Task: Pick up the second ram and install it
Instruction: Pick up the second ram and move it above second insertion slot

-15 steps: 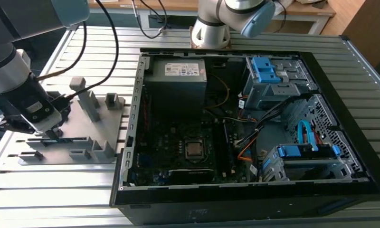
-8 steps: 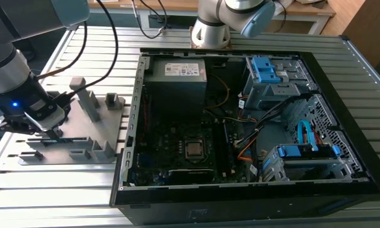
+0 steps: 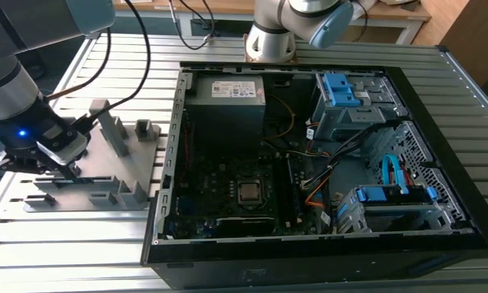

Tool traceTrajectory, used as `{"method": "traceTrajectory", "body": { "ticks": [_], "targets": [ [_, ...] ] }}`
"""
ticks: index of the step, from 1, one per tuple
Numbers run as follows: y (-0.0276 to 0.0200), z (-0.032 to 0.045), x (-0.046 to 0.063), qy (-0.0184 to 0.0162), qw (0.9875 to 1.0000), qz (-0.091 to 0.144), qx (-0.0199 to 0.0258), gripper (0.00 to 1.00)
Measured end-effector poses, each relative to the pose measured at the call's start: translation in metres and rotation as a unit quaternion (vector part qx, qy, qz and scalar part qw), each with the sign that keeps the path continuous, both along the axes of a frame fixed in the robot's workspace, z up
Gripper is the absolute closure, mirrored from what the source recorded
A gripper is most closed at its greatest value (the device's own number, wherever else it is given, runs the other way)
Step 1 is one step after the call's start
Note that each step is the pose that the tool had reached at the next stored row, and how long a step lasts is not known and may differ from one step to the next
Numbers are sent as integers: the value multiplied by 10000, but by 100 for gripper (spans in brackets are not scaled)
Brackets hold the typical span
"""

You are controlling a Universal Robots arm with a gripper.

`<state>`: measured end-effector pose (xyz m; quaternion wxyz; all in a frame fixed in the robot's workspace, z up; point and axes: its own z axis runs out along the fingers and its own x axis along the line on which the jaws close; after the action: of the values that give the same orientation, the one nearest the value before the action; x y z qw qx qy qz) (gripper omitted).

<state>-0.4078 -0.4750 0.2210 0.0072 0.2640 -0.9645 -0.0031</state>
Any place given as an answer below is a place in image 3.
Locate white power supply label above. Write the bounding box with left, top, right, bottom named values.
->
left=209, top=81, right=257, bottom=98

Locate CPU socket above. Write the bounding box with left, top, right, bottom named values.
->
left=234, top=176, right=265, bottom=208

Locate blue flat data cable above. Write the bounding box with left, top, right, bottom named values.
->
left=380, top=154, right=410, bottom=195

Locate black cable with brass plug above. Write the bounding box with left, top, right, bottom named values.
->
left=43, top=26, right=113, bottom=101

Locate wooden desk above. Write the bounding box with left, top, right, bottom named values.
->
left=113, top=0, right=432, bottom=45

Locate hard disk in blue carrier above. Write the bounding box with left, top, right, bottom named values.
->
left=356, top=184, right=438, bottom=206

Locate wooden cabinet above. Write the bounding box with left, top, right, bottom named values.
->
left=412, top=0, right=488, bottom=88

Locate grey parts rack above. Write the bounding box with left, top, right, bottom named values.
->
left=22, top=98, right=162, bottom=212

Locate orange wire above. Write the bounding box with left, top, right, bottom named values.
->
left=304, top=182, right=330, bottom=209

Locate black PC case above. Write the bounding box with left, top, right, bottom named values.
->
left=139, top=60, right=488, bottom=291

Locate silver CPU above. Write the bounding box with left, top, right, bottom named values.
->
left=238, top=182, right=261, bottom=201

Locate thin red wire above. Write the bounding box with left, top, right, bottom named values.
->
left=178, top=109, right=194, bottom=187

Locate blue disk carrier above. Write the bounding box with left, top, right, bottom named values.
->
left=320, top=73, right=361, bottom=108

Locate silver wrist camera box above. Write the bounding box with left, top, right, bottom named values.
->
left=34, top=117, right=89, bottom=167

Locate green motherboard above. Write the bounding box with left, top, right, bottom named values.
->
left=173, top=152, right=324, bottom=239

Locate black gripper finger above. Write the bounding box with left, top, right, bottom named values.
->
left=0, top=149, right=61, bottom=177
left=58, top=163, right=81, bottom=181

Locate black graphics card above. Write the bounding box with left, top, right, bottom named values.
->
left=214, top=215, right=276, bottom=238

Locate black cable bundle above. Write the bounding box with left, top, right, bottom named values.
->
left=308, top=120, right=400, bottom=184

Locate black camera cable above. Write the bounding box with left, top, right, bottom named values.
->
left=74, top=0, right=151, bottom=132

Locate yellow wire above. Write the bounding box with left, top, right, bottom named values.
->
left=261, top=93, right=297, bottom=142

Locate grey power supply unit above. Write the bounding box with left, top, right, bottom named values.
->
left=183, top=74, right=268, bottom=140

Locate grey perforated drive cage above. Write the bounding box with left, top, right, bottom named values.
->
left=333, top=184, right=454, bottom=235

